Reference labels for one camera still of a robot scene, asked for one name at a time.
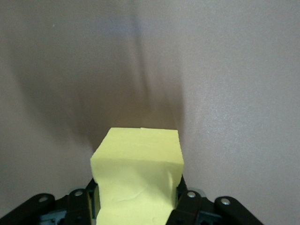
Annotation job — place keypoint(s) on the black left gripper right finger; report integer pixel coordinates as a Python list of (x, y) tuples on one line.
[(227, 208)]

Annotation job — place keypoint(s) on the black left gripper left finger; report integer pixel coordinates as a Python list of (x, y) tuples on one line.
[(42, 206)]

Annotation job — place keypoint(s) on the yellow foam cube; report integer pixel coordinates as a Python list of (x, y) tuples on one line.
[(138, 178)]

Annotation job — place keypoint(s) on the brown table cover sheet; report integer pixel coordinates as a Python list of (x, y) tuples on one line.
[(234, 82)]

